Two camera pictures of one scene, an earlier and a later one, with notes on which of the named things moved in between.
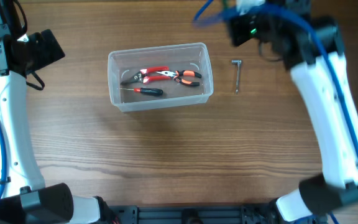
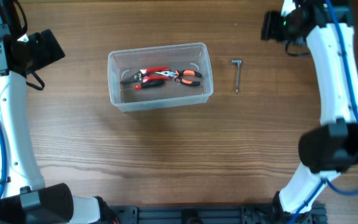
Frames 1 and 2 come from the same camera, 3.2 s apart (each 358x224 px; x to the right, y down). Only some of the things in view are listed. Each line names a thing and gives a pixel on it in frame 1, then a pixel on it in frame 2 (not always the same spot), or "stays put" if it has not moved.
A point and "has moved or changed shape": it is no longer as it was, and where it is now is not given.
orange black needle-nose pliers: (176, 74) stays put
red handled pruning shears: (140, 76) stays put
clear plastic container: (160, 77) stays put
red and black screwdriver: (154, 91) has moved or changed shape
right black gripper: (235, 37) -> (269, 30)
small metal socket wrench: (238, 61) stays put
